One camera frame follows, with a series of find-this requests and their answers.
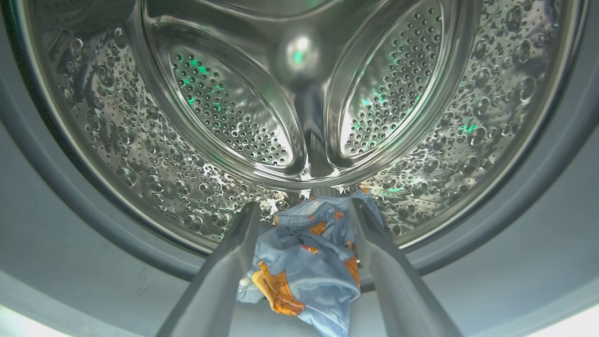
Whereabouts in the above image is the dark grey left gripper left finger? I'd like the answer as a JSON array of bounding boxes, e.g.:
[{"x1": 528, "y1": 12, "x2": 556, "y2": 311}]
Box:
[{"x1": 155, "y1": 201, "x2": 263, "y2": 337}]

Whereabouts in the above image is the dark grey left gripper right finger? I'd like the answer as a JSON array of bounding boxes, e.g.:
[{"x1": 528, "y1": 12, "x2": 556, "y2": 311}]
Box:
[{"x1": 348, "y1": 196, "x2": 464, "y2": 337}]

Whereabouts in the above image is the blue bear-print garment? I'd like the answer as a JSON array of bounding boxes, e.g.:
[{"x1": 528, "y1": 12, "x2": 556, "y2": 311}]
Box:
[{"x1": 236, "y1": 187, "x2": 389, "y2": 337}]

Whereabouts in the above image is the white front-load washing machine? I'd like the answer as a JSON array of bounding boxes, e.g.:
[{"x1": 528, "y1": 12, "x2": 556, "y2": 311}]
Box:
[{"x1": 0, "y1": 0, "x2": 599, "y2": 337}]

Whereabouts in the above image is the grey rubber door seal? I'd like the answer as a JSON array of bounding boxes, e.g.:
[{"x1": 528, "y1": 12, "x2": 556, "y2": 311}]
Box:
[{"x1": 0, "y1": 0, "x2": 599, "y2": 293}]

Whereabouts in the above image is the steel perforated washer drum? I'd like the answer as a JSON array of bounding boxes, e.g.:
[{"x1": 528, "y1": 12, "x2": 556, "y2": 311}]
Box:
[{"x1": 13, "y1": 0, "x2": 586, "y2": 257}]

